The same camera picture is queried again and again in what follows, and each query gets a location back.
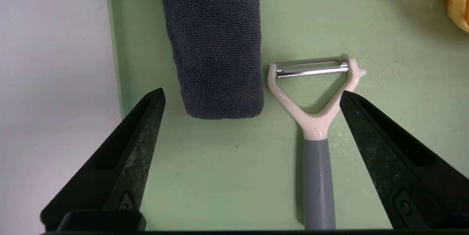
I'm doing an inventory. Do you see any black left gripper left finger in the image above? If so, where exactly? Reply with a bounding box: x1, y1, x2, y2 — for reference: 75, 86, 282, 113
40, 88, 166, 228

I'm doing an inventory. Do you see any white peeler with grey handle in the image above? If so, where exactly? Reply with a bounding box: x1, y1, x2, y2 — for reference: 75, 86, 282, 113
267, 56, 367, 230

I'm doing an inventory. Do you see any small yellow wicker basket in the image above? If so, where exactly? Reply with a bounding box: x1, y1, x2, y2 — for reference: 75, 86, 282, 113
444, 0, 469, 33

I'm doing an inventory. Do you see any light green plastic tray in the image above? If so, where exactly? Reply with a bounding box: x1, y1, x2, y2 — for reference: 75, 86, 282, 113
104, 0, 469, 230

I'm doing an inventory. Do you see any dark grey towel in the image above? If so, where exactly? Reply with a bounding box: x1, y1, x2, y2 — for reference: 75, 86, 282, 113
154, 0, 265, 120

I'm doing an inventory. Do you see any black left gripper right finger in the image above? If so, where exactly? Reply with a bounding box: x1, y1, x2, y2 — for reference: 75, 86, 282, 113
340, 91, 469, 228

